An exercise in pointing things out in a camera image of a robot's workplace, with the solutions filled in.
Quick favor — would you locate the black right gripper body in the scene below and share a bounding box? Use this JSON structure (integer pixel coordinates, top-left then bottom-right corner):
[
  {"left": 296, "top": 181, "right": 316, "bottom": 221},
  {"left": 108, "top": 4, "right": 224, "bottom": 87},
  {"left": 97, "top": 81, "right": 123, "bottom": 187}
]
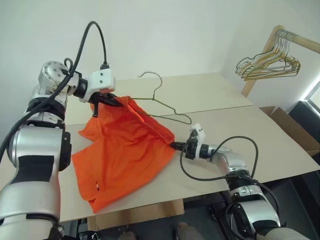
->
[{"left": 183, "top": 137, "right": 199, "bottom": 161}]

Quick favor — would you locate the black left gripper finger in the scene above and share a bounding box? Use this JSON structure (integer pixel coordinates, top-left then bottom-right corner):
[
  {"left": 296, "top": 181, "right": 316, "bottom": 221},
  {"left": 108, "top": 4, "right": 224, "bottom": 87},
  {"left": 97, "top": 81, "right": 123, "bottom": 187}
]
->
[
  {"left": 99, "top": 98, "right": 124, "bottom": 109},
  {"left": 106, "top": 92, "right": 124, "bottom": 105}
]

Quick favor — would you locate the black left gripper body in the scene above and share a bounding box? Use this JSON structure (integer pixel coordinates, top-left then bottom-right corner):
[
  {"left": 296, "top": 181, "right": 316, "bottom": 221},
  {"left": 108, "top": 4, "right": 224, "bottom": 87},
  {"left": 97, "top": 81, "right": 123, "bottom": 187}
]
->
[{"left": 88, "top": 90, "right": 111, "bottom": 118}]

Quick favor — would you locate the olive wire clothes hanger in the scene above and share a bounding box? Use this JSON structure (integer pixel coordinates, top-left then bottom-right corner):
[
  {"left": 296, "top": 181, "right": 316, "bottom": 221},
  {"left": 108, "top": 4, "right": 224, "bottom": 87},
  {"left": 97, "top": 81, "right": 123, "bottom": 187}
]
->
[{"left": 127, "top": 71, "right": 193, "bottom": 125}]

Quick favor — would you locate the orange shirt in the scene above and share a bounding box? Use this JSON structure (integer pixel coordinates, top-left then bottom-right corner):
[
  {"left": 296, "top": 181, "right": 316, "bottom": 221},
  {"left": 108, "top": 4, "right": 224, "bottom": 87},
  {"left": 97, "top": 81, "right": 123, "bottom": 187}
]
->
[{"left": 71, "top": 95, "right": 176, "bottom": 214}]

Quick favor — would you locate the flat cardboard sheet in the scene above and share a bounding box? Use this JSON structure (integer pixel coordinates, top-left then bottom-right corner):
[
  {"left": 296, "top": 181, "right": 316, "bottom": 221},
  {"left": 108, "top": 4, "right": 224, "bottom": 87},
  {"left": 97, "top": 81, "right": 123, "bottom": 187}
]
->
[{"left": 94, "top": 198, "right": 185, "bottom": 230}]

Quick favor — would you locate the wooden clothes rack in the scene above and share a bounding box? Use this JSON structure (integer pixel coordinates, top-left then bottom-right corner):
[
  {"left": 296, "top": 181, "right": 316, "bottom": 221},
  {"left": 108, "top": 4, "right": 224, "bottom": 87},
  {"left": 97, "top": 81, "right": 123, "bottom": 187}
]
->
[{"left": 240, "top": 24, "right": 320, "bottom": 98}]

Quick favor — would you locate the brown rounded shape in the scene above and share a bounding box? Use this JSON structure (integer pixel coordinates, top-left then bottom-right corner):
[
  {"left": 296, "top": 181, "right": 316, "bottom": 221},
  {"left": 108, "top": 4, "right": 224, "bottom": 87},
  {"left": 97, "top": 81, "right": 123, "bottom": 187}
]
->
[{"left": 116, "top": 230, "right": 136, "bottom": 240}]

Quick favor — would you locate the open cardboard box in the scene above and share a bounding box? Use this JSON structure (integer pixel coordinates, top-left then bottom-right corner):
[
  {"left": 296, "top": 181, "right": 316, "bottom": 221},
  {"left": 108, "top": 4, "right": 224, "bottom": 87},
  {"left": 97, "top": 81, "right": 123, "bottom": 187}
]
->
[{"left": 259, "top": 105, "right": 320, "bottom": 166}]

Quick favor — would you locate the black furniture panel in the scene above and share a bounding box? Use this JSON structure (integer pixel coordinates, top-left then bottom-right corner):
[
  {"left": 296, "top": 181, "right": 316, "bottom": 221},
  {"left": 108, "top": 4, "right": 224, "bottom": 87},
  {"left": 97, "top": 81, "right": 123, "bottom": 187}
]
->
[{"left": 287, "top": 99, "right": 320, "bottom": 131}]

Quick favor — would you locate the bright window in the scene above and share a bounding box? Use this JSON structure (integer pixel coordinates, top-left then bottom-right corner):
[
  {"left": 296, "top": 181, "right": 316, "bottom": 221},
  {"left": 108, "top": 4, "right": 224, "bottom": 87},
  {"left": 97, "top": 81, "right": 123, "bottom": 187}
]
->
[{"left": 305, "top": 81, "right": 320, "bottom": 104}]

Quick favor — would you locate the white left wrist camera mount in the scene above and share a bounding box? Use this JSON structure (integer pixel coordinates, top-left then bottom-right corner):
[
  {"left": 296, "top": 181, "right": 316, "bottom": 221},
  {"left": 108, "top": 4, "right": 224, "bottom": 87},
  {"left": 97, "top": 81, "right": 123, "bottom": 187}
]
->
[{"left": 87, "top": 69, "right": 117, "bottom": 93}]

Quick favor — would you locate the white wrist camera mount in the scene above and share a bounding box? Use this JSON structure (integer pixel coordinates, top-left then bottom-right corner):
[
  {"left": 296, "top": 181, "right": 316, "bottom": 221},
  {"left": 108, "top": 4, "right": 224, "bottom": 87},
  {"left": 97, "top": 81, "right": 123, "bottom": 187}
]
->
[
  {"left": 87, "top": 69, "right": 117, "bottom": 93},
  {"left": 189, "top": 122, "right": 207, "bottom": 145}
]

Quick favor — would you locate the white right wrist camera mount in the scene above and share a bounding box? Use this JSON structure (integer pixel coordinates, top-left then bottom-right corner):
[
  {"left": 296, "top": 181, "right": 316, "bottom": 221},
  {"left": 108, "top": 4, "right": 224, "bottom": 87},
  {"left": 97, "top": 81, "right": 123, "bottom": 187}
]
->
[{"left": 189, "top": 122, "right": 207, "bottom": 145}]

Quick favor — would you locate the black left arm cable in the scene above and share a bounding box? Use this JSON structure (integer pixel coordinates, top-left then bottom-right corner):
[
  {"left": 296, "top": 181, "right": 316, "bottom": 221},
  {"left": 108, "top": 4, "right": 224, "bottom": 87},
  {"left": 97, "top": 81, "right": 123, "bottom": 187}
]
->
[{"left": 0, "top": 21, "right": 111, "bottom": 157}]

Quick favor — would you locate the gold wire hanger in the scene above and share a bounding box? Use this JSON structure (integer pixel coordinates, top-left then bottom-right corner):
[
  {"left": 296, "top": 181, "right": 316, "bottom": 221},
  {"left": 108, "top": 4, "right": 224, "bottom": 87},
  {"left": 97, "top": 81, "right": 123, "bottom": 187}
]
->
[
  {"left": 235, "top": 31, "right": 288, "bottom": 76},
  {"left": 239, "top": 33, "right": 297, "bottom": 80}
]

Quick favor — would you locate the silver wire hanger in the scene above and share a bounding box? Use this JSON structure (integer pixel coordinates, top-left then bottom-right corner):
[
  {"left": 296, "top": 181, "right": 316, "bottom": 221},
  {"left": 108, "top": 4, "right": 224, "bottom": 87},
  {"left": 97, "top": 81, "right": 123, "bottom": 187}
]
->
[{"left": 257, "top": 37, "right": 291, "bottom": 72}]

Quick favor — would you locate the bunch of wire hangers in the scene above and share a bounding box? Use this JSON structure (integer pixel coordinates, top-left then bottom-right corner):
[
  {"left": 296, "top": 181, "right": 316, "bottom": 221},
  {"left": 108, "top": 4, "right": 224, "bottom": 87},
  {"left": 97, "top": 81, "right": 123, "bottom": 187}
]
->
[{"left": 243, "top": 34, "right": 301, "bottom": 82}]

